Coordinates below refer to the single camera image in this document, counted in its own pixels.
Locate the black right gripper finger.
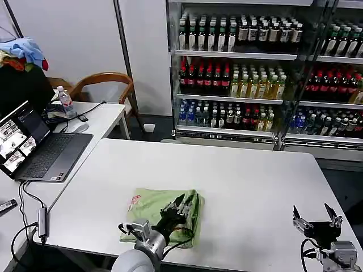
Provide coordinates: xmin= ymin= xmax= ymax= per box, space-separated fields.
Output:
xmin=324 ymin=202 xmax=344 ymax=228
xmin=292 ymin=205 xmax=314 ymax=232

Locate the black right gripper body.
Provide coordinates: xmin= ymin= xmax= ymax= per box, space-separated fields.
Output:
xmin=304 ymin=220 xmax=341 ymax=248

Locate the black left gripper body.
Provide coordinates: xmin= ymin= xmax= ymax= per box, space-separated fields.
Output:
xmin=151 ymin=207 xmax=186 ymax=236

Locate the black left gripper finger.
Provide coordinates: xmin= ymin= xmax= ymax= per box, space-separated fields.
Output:
xmin=166 ymin=193 xmax=186 ymax=213
xmin=179 ymin=195 xmax=196 ymax=218

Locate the light green shirt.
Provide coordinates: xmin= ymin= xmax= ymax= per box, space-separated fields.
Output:
xmin=118 ymin=187 xmax=205 ymax=250

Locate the grey computer mouse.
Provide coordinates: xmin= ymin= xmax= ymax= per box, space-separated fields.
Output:
xmin=67 ymin=124 xmax=90 ymax=133

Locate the grey usb hub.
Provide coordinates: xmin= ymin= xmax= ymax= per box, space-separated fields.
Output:
xmin=38 ymin=207 xmax=50 ymax=238

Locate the steel shelf of bottles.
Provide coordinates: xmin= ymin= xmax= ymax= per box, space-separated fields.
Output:
xmin=283 ymin=0 xmax=363 ymax=161

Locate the dark grey laptop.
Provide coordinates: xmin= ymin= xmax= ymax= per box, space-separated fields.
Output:
xmin=0 ymin=100 xmax=94 ymax=182

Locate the brown wooden chair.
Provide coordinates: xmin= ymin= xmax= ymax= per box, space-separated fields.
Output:
xmin=47 ymin=72 xmax=136 ymax=114

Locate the glass-door shelf of bottles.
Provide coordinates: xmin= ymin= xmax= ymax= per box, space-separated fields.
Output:
xmin=166 ymin=0 xmax=303 ymax=144

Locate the long black metal pole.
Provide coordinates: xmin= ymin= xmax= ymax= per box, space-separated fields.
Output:
xmin=113 ymin=0 xmax=146 ymax=133

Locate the clear plastic water bottle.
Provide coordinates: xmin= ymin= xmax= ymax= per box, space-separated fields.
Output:
xmin=56 ymin=86 xmax=77 ymax=117

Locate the dark bundled cloth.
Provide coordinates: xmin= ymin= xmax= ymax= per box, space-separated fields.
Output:
xmin=44 ymin=102 xmax=71 ymax=123

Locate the small black flat device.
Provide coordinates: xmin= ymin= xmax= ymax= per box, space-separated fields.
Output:
xmin=0 ymin=199 xmax=18 ymax=213

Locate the large black box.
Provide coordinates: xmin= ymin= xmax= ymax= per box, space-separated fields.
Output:
xmin=0 ymin=65 xmax=56 ymax=120

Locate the pile of colourful clothes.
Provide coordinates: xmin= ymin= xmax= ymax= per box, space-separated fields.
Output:
xmin=0 ymin=36 xmax=49 ymax=71

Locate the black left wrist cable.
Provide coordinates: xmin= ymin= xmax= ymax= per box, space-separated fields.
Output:
xmin=161 ymin=223 xmax=197 ymax=257

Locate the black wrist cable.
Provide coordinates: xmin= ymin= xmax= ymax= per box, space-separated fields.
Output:
xmin=299 ymin=237 xmax=323 ymax=272
xmin=161 ymin=223 xmax=197 ymax=257

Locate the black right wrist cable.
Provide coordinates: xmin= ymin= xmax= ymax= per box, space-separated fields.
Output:
xmin=299 ymin=237 xmax=323 ymax=272

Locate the thin black desk cable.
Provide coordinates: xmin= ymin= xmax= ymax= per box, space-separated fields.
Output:
xmin=61 ymin=100 xmax=107 ymax=133

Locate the black laptop cable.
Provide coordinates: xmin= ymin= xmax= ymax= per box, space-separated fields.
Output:
xmin=18 ymin=179 xmax=46 ymax=211

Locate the black hub cable loop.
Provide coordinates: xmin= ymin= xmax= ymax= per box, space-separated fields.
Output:
xmin=10 ymin=221 xmax=46 ymax=269

